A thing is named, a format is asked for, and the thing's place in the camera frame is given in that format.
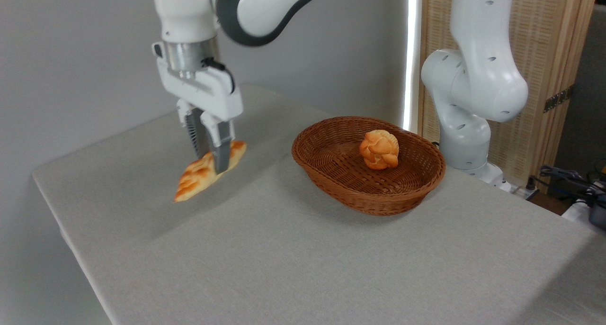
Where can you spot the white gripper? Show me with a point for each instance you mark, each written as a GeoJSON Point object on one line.
{"type": "Point", "coordinates": [210, 95]}

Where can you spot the long braided bread loaf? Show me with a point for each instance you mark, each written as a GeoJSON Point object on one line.
{"type": "Point", "coordinates": [196, 178]}

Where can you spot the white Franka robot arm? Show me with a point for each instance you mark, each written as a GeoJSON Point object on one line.
{"type": "Point", "coordinates": [473, 78]}

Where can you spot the brown wicker basket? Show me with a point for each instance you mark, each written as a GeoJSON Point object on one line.
{"type": "Point", "coordinates": [341, 173]}

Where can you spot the round knotted bread roll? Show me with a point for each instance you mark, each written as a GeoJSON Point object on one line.
{"type": "Point", "coordinates": [378, 149]}

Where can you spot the grey tablecloth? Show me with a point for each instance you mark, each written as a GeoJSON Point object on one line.
{"type": "Point", "coordinates": [307, 258]}

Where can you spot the dark metal screen hinge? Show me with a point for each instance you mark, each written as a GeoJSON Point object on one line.
{"type": "Point", "coordinates": [558, 99]}

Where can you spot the grey rounded device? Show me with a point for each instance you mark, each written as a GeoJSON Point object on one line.
{"type": "Point", "coordinates": [599, 217]}

